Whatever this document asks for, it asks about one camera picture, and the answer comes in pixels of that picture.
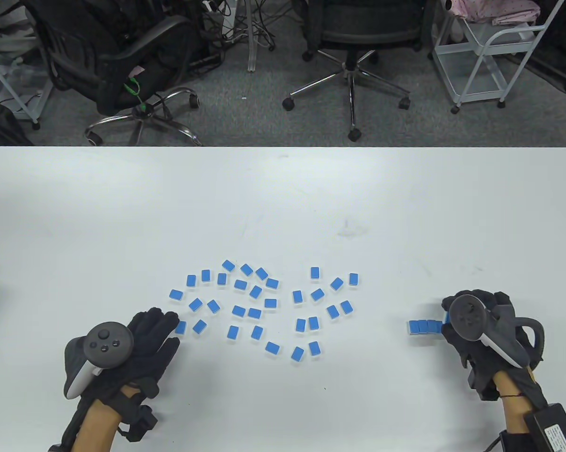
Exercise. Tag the blue mahjong tiles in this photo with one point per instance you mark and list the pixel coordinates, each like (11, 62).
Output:
(239, 310)

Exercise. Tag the grey left hand controller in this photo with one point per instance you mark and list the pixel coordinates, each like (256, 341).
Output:
(109, 346)

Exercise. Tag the white metal rack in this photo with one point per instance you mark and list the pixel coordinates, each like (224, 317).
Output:
(10, 88)

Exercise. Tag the black right wrist module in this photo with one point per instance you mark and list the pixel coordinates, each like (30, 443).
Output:
(483, 393)

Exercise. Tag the black office chair with armrests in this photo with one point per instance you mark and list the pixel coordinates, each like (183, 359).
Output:
(118, 80)

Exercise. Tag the black labelled sensor box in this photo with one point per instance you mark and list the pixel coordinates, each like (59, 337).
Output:
(556, 431)

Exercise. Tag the blue mahjong tile wall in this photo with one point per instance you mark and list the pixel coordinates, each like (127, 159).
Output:
(422, 327)

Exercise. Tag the pink tag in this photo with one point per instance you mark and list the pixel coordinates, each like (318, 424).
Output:
(137, 71)

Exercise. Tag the person's left hand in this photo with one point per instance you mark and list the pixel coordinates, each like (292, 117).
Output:
(151, 332)

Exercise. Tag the single blue mahjong tile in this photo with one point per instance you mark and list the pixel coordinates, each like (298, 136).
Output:
(353, 278)

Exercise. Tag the white metal cart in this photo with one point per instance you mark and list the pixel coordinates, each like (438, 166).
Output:
(473, 75)

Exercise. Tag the person's left forearm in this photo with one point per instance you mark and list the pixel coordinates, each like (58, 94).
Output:
(97, 428)

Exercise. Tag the clear white post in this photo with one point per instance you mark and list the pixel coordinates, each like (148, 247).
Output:
(251, 47)

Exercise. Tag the pink cloth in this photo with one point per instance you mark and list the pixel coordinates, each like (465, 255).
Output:
(499, 9)

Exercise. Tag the grey right hand controller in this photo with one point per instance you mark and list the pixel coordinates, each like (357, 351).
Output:
(469, 316)

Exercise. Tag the grey hand controller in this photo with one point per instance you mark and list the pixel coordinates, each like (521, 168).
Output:
(469, 316)
(109, 346)

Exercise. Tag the white power strip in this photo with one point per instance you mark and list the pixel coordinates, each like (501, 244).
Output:
(226, 19)

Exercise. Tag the person's right hand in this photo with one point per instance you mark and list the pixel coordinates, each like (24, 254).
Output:
(462, 351)

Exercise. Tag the black left wrist module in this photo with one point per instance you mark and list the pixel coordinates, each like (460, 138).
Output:
(142, 423)

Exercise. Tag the black office chair chrome base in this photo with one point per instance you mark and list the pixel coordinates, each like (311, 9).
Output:
(367, 35)

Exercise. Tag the pile of white cloth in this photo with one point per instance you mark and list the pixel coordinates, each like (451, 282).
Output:
(5, 40)

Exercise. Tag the black backpack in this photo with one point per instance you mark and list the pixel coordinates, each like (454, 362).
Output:
(0, 127)

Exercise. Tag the black wrist module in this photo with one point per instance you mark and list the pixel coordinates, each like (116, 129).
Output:
(142, 423)
(483, 393)

